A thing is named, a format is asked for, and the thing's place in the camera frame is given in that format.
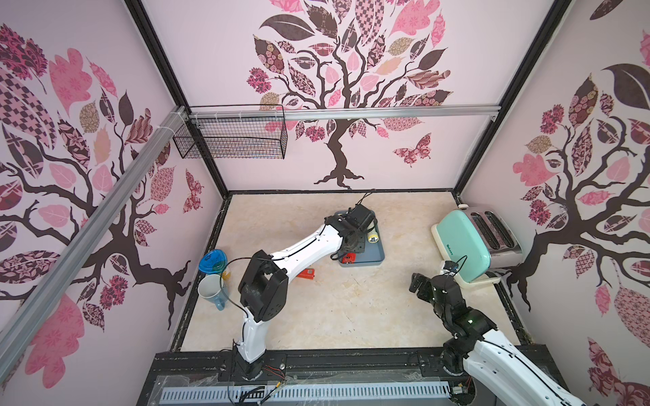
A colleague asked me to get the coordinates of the pale green flashlight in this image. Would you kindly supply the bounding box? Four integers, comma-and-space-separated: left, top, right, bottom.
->
367, 228, 380, 244

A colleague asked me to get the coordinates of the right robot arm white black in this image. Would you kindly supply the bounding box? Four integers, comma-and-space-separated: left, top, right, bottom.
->
409, 261, 584, 405

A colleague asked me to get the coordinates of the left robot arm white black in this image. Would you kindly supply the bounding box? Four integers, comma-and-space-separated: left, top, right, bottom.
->
233, 203, 377, 381

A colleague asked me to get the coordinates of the grey-blue storage tray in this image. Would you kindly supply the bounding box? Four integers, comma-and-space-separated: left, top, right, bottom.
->
337, 218, 385, 267

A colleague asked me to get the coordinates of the mint green toaster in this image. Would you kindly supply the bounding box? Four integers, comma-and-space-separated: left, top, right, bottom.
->
431, 204, 524, 289

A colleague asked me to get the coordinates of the red flashlight white head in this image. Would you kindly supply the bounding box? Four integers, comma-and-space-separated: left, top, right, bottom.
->
297, 268, 315, 280

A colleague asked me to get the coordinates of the blue floral mug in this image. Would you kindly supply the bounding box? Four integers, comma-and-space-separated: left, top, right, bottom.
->
197, 274, 229, 311

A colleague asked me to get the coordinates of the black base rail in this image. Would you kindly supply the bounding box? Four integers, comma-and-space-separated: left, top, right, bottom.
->
136, 344, 570, 406

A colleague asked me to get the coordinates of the aluminium rail back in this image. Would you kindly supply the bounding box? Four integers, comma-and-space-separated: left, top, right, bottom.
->
190, 105, 501, 121

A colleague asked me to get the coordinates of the aluminium rail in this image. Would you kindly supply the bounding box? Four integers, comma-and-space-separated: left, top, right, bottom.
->
190, 105, 501, 121
0, 105, 189, 371

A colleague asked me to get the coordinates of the black wire basket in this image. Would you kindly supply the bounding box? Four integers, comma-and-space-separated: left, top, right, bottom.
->
173, 103, 289, 160

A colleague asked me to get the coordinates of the white slotted cable duct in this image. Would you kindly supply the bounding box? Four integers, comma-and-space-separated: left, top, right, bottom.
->
158, 382, 451, 405

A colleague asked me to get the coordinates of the aluminium rail left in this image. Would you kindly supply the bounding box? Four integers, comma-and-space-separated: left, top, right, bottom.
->
0, 105, 189, 371

